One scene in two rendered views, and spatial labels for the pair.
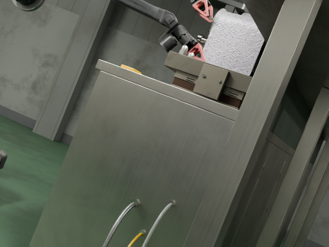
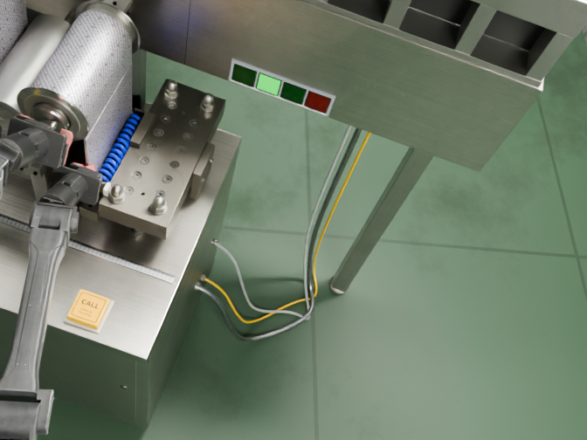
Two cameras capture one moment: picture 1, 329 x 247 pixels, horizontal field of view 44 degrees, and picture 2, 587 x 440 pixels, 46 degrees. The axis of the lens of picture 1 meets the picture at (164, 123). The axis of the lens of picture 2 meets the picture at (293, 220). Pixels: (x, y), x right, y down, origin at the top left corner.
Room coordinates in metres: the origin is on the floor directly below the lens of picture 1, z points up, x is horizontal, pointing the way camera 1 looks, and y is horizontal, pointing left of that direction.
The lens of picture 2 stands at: (1.69, 0.83, 2.39)
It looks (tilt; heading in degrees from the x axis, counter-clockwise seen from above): 58 degrees down; 241
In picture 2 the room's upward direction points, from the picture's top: 22 degrees clockwise
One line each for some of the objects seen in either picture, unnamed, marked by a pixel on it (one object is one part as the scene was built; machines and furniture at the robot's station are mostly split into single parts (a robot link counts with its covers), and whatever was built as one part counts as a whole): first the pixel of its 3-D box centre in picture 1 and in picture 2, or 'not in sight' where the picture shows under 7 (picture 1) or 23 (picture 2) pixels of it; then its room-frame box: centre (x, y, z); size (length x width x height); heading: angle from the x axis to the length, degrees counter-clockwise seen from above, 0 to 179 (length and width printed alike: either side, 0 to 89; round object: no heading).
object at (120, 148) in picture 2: not in sight; (120, 147); (1.66, -0.13, 1.03); 0.21 x 0.04 x 0.03; 64
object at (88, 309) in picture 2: (130, 71); (88, 309); (1.75, 0.22, 0.91); 0.07 x 0.07 x 0.02; 64
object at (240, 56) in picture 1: (226, 59); (110, 125); (1.68, -0.14, 1.11); 0.23 x 0.01 x 0.18; 64
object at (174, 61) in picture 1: (218, 78); (166, 154); (1.56, -0.13, 1.00); 0.40 x 0.16 x 0.06; 64
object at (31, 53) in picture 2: not in sight; (31, 74); (1.84, -0.22, 1.17); 0.26 x 0.12 x 0.12; 64
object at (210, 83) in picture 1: (210, 82); (203, 171); (1.47, -0.10, 0.96); 0.10 x 0.03 x 0.11; 64
